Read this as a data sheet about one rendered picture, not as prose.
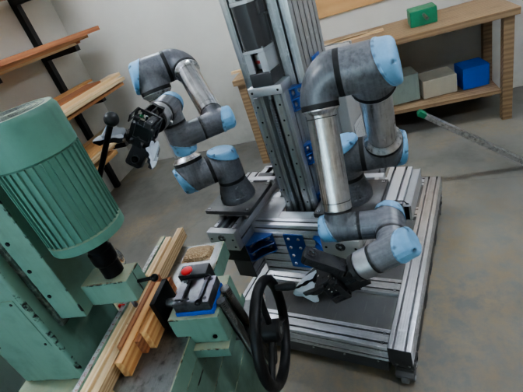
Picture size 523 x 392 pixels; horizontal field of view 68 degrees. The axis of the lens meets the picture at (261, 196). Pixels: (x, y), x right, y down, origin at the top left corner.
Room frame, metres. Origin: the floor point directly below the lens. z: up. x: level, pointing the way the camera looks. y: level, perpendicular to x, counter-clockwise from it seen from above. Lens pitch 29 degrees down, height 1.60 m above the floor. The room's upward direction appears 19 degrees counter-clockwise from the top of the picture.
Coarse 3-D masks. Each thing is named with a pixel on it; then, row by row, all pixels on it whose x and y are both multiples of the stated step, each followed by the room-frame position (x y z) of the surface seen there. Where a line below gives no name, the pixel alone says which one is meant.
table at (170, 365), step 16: (224, 256) 1.01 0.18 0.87; (176, 272) 0.97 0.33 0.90; (176, 336) 0.71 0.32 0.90; (160, 352) 0.68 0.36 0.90; (176, 352) 0.66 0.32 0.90; (192, 352) 0.68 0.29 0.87; (208, 352) 0.67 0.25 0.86; (224, 352) 0.65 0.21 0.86; (144, 368) 0.65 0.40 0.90; (160, 368) 0.63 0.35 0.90; (176, 368) 0.62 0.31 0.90; (192, 368) 0.65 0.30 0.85; (128, 384) 0.62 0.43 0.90; (144, 384) 0.60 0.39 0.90; (160, 384) 0.59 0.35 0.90; (176, 384) 0.58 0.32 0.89
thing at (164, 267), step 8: (176, 232) 1.13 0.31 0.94; (184, 232) 1.15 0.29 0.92; (176, 240) 1.08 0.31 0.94; (184, 240) 1.13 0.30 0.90; (168, 248) 1.05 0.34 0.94; (176, 248) 1.07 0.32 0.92; (168, 256) 1.01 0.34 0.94; (176, 256) 1.05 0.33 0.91; (160, 264) 0.98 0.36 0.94; (168, 264) 0.99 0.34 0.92; (160, 272) 0.95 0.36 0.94; (168, 272) 0.98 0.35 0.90; (128, 320) 0.78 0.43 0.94; (112, 352) 0.69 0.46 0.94; (112, 360) 0.67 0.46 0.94; (104, 368) 0.65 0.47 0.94; (112, 368) 0.65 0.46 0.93; (104, 376) 0.63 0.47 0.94; (112, 376) 0.64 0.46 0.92; (96, 384) 0.62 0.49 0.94; (104, 384) 0.61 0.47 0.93; (112, 384) 0.63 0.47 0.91
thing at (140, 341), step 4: (168, 280) 0.88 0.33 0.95; (172, 280) 0.89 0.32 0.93; (172, 284) 0.89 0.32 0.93; (176, 288) 0.89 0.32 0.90; (140, 336) 0.71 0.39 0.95; (136, 340) 0.70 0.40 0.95; (140, 340) 0.69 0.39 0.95; (144, 340) 0.70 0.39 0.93; (136, 344) 0.70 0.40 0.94; (140, 344) 0.69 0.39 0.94; (144, 344) 0.70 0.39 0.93; (140, 348) 0.70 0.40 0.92; (144, 348) 0.69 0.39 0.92; (148, 348) 0.70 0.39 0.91; (144, 352) 0.69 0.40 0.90; (148, 352) 0.69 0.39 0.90
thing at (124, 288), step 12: (132, 264) 0.83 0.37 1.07; (96, 276) 0.83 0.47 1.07; (120, 276) 0.80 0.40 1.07; (132, 276) 0.80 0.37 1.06; (144, 276) 0.83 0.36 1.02; (84, 288) 0.81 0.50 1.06; (96, 288) 0.80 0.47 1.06; (108, 288) 0.79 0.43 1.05; (120, 288) 0.78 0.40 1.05; (132, 288) 0.78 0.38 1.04; (144, 288) 0.81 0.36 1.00; (96, 300) 0.81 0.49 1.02; (108, 300) 0.80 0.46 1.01; (120, 300) 0.79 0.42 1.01; (132, 300) 0.77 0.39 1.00
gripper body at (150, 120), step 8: (152, 104) 1.07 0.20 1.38; (136, 112) 1.02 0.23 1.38; (144, 112) 1.02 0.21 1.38; (152, 112) 1.03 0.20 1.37; (160, 112) 1.06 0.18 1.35; (128, 120) 0.98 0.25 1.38; (136, 120) 0.99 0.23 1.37; (144, 120) 1.00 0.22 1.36; (152, 120) 0.99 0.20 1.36; (160, 120) 1.00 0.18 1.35; (136, 128) 0.99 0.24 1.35; (144, 128) 0.98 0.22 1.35; (152, 128) 0.98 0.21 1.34; (160, 128) 1.08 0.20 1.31; (128, 136) 0.99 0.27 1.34; (136, 136) 0.99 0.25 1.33; (144, 136) 0.98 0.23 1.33; (152, 136) 0.97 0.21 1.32; (136, 144) 0.99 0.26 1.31; (144, 144) 0.98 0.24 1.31
